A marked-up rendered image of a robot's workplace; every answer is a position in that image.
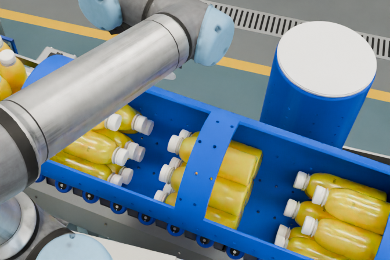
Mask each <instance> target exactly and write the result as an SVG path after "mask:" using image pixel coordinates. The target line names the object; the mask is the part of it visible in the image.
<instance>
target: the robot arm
mask: <svg viewBox="0 0 390 260"><path fill-rule="evenodd" d="M78 2H79V3H78V4H79V6H80V9H81V11H82V12H83V14H84V16H85V17H86V18H87V19H88V20H89V21H90V22H91V23H92V24H93V25H94V26H96V27H97V28H99V29H101V30H108V31H109V33H110V34H111V35H114V34H118V35H116V36H115V37H113V38H112V39H110V40H108V41H106V42H104V43H102V44H101V45H99V46H97V47H95V48H94V49H92V50H90V51H89V52H87V53H85V54H83V55H81V56H80V57H78V58H76V59H74V60H72V61H71V62H69V63H67V64H65V65H64V66H62V67H60V68H59V69H57V70H55V71H53V72H51V73H50V74H48V75H46V76H44V77H42V78H41V79H39V80H37V81H35V82H33V83H32V84H30V85H29V86H27V87H25V88H23V89H21V90H19V91H18V92H16V93H14V94H12V95H11V96H9V97H7V98H6V99H4V100H2V101H0V260H113V258H112V257H111V255H110V253H109V252H108V251H107V250H106V248H105V247H104V246H103V244H101V243H100V242H99V241H97V240H96V239H94V238H93V237H90V236H87V235H84V234H78V233H77V234H75V233H74V232H72V231H71V230H70V229H69V228H67V227H66V226H64V225H63V224H62V223H61V222H59V221H58V220H57V219H55V218H54V217H53V216H51V215H50V214H49V213H47V212H46V211H45V210H43V209H42V208H41V207H40V206H39V205H38V204H37V203H35V202H34V201H33V200H32V199H31V198H30V197H29V196H28V195H26V194H25V193H24V192H22V191H23V190H24V189H26V188H27V187H29V185H31V184H33V183H34V182H35V181H36V180H37V179H38V178H39V176H40V173H41V165H42V164H43V163H44V162H46V161H48V160H49V159H50V158H52V157H53V156H54V155H56V154H57V153H58V152H60V151H62V150H63V149H64V148H66V147H67V146H68V145H70V144H72V143H73V142H74V141H76V140H77V139H78V138H80V137H81V136H83V135H84V134H86V133H87V132H88V131H90V130H91V129H93V128H94V127H95V126H97V125H98V124H100V123H101V122H102V121H104V120H105V119H107V118H108V117H110V116H111V115H112V114H114V113H115V112H117V111H118V110H119V109H121V108H122V107H124V106H125V105H127V104H128V103H129V102H131V101H132V100H134V99H135V98H137V97H138V96H139V95H141V94H142V93H143V92H145V91H147V90H148V89H149V88H151V87H152V86H153V85H155V84H156V83H158V82H159V81H161V80H162V79H163V78H164V79H168V80H174V79H175V78H176V75H175V74H174V73H173V71H175V70H176V69H177V68H181V69H182V65H183V64H185V63H186V62H187V61H189V60H190V59H192V60H194V62H195V63H200V64H202V65H204V66H213V65H215V64H217V63H218V62H219V61H220V60H221V59H222V58H223V57H224V55H225V54H226V52H227V51H228V49H229V46H230V44H231V43H232V39H233V35H234V22H233V20H232V18H231V17H230V16H228V15H227V14H225V13H223V12H221V11H220V10H218V9H216V8H214V6H213V5H212V4H209V5H208V4H206V3H204V2H202V1H200V0H78Z"/></svg>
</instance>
